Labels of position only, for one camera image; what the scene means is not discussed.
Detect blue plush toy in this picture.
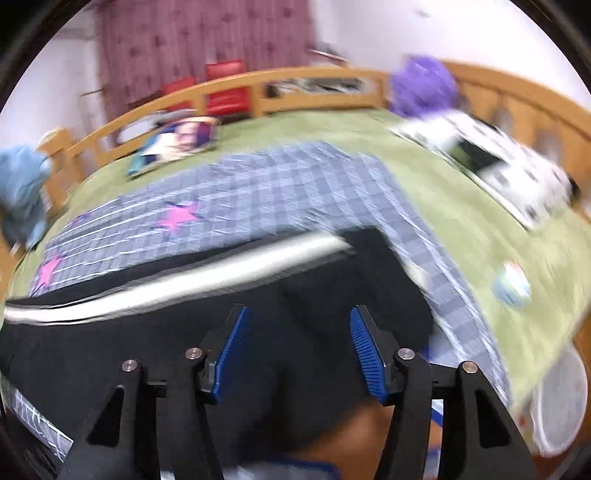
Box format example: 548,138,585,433
0,145,54,250

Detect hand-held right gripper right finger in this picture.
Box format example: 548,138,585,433
349,305,539,480

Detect green bed sheet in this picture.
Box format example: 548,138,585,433
9,108,591,407

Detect wooden bed frame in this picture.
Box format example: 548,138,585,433
0,60,591,282

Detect red chair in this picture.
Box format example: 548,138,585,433
161,76,199,112
205,60,247,116

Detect white star-print plastic basin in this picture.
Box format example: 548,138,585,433
531,344,585,457

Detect pile of boards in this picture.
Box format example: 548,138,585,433
265,44,370,97

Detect black pants with white waistband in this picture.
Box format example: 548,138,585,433
0,227,437,467

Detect colourful geometric pillow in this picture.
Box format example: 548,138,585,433
127,115,220,178

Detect red patterned curtain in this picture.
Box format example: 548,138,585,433
95,0,317,121

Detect grey checked blanket with stars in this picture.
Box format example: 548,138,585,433
0,141,511,467

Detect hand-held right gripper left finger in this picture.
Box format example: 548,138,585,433
55,304,252,480

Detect dark cloth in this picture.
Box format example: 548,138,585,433
455,136,504,174

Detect purple plush toy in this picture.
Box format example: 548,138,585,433
388,55,458,118

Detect white flower-print pillow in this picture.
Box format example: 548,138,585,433
392,111,578,232

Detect small round toy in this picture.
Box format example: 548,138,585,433
494,261,532,308

